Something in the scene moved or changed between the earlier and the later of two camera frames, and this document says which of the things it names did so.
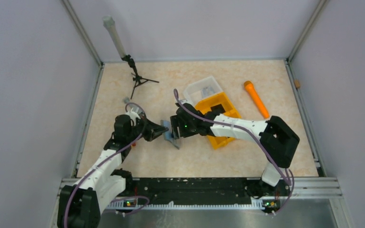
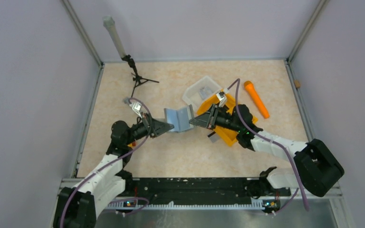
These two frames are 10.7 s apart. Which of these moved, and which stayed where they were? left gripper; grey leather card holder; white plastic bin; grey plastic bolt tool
Moved: grey leather card holder
Stayed: left gripper; grey plastic bolt tool; white plastic bin
